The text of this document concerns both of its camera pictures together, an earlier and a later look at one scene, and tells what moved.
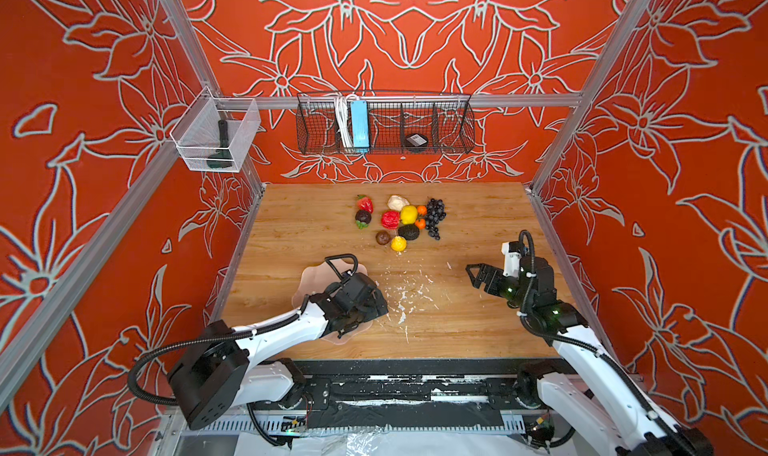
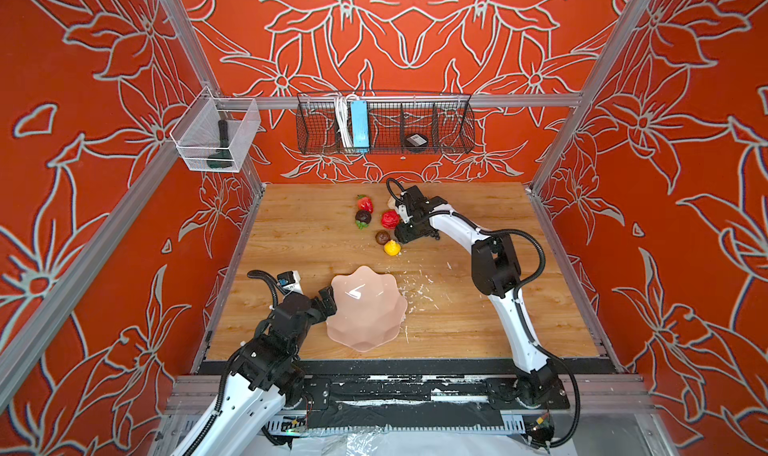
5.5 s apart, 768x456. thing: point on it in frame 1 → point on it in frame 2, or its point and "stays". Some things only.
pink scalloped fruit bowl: [315, 280] → [368, 310]
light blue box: [360, 126] stays
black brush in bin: [222, 158] stays
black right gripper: [486, 271] → [402, 235]
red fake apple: [390, 219] stays
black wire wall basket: [399, 123] stays
